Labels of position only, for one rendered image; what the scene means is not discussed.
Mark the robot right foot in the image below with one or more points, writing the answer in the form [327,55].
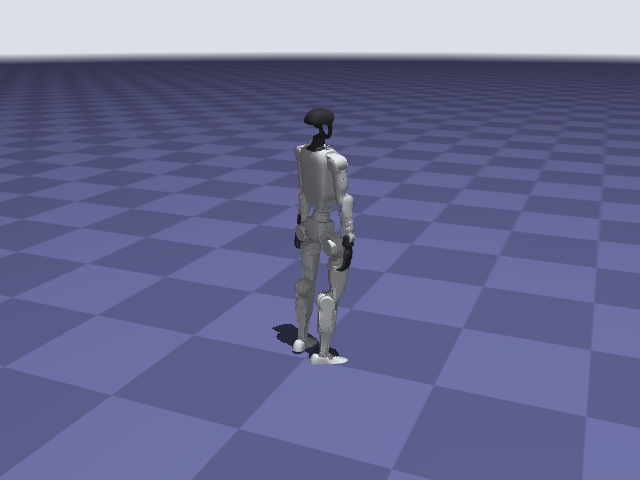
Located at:
[332,359]

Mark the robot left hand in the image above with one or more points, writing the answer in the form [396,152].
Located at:
[298,222]

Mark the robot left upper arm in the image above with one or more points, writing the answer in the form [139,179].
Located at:
[297,154]

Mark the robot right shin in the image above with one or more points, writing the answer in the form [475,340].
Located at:
[326,320]

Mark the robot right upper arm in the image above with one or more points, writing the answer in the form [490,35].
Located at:
[338,165]

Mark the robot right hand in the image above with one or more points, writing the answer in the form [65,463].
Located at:
[347,253]

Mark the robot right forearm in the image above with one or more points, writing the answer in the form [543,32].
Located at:
[345,215]

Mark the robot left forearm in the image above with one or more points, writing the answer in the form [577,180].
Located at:
[304,207]

